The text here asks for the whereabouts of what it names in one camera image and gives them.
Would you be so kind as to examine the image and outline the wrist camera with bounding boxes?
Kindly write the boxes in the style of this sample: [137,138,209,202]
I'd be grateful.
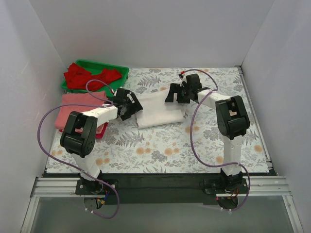
[178,71,188,87]
[124,90,134,102]

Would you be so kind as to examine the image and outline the green plastic bin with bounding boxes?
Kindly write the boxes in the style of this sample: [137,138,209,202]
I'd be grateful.
[61,59,129,96]

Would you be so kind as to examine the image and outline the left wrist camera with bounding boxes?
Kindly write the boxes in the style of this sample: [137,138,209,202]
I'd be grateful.
[124,90,134,102]

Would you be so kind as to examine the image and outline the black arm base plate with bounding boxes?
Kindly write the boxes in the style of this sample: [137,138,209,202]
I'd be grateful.
[75,172,250,206]

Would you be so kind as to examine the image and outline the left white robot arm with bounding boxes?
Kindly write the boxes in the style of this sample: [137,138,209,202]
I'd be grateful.
[60,88,143,194]

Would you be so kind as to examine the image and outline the white t shirt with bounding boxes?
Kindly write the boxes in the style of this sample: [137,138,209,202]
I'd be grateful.
[136,89,187,129]

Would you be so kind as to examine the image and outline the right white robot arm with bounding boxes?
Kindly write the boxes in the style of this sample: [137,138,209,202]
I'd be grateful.
[165,69,250,193]

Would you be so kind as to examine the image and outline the folded pink t shirt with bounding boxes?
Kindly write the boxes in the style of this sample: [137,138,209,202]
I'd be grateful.
[55,91,106,131]

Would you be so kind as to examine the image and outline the red t shirt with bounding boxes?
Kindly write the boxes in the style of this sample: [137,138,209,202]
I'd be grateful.
[64,63,122,91]

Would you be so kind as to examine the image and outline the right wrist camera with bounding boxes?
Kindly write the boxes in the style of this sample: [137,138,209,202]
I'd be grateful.
[178,71,188,87]

